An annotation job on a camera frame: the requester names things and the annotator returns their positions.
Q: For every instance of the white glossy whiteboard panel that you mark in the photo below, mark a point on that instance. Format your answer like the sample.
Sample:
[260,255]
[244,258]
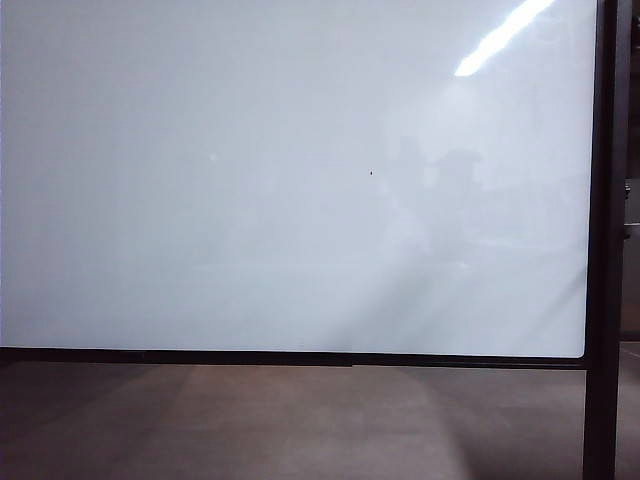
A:
[250,175]

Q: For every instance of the small metal stand knob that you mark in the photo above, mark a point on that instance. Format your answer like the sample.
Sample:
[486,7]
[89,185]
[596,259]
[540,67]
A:
[627,189]

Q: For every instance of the white whiteboard with black frame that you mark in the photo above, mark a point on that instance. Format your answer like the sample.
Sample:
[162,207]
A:
[602,250]

